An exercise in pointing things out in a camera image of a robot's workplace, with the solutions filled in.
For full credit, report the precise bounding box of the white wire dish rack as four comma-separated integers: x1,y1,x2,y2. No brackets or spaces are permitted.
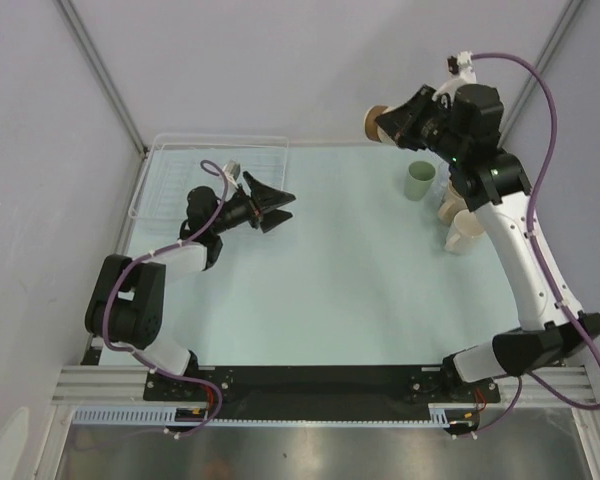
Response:
128,133,289,237

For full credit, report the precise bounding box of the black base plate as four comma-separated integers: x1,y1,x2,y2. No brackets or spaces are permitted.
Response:
143,363,501,422

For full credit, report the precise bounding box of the light green cup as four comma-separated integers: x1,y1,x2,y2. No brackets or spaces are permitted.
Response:
404,161,436,201

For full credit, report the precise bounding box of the clear glass cup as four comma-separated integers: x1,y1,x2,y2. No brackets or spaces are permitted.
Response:
431,163,450,201

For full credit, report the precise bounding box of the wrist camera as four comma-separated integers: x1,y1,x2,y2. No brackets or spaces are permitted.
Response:
222,160,241,189
432,51,477,101

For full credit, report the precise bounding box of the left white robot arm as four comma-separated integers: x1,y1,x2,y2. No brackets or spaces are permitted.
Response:
85,167,296,400

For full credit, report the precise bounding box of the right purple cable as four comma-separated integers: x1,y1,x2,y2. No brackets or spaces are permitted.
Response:
449,51,600,441

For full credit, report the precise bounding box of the beige patterned mug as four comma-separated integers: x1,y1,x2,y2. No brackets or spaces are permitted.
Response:
437,183,468,226

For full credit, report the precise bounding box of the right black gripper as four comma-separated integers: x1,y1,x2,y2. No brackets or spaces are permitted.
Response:
377,85,467,164

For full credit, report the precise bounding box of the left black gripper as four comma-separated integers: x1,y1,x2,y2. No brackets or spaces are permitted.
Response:
210,173,294,236

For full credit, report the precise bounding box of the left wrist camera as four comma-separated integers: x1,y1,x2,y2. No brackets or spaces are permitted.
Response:
222,160,241,189

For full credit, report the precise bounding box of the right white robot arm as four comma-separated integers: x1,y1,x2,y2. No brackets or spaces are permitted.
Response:
364,84,600,401

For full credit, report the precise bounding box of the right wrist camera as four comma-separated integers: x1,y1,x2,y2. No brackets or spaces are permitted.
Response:
432,51,477,101

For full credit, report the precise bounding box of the white ceramic mug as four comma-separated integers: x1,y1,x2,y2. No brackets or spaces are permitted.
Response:
444,210,485,255

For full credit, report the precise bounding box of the brown beige cup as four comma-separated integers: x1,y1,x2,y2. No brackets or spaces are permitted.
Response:
364,105,395,145

